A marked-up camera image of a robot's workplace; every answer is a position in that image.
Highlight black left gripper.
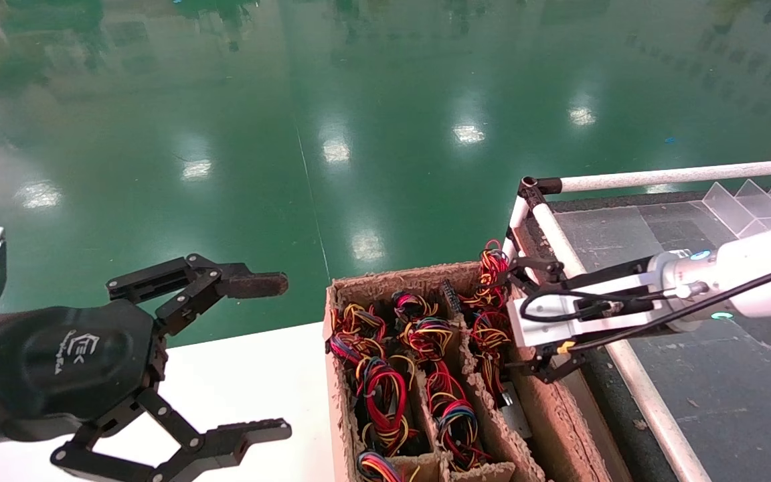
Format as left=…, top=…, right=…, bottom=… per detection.
left=0, top=253, right=292, bottom=482

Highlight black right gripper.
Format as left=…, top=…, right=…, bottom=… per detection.
left=509, top=256, right=657, bottom=384

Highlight silver power supply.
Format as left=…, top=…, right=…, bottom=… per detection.
left=392, top=289, right=456, bottom=366
left=434, top=400, right=487, bottom=473
left=469, top=305, right=533, bottom=439
left=458, top=240, right=513, bottom=310
left=352, top=358, right=413, bottom=456
left=424, top=361, right=470, bottom=419
left=329, top=303, right=386, bottom=366
left=357, top=451, right=420, bottom=482

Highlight dark cart platform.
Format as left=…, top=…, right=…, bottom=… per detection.
left=513, top=191, right=771, bottom=482

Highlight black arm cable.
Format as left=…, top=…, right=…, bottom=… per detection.
left=519, top=256, right=771, bottom=355

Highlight worn brown cardboard divider box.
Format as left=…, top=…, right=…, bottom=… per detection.
left=323, top=261, right=627, bottom=482

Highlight white cart frame pipe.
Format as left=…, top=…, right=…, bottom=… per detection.
left=531, top=201, right=712, bottom=482
left=526, top=158, right=771, bottom=195
left=501, top=195, right=532, bottom=268

